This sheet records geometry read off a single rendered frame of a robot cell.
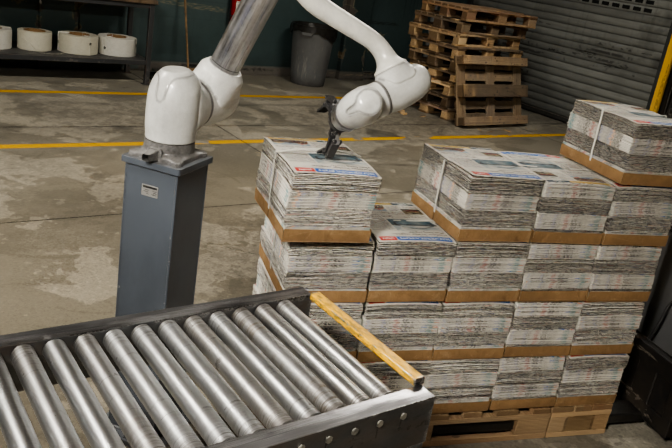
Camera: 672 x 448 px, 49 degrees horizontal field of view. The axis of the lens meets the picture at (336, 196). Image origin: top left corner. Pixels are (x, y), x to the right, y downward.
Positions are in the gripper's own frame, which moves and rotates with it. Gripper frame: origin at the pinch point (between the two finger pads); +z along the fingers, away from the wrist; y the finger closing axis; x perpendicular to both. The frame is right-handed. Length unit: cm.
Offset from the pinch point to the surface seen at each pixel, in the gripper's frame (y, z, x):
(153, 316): 57, -39, -55
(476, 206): 23, -7, 52
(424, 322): 62, 11, 41
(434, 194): 17, 13, 47
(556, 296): 53, 7, 92
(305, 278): 47.0, 4.4, -3.8
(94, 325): 58, -42, -68
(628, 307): 57, 9, 126
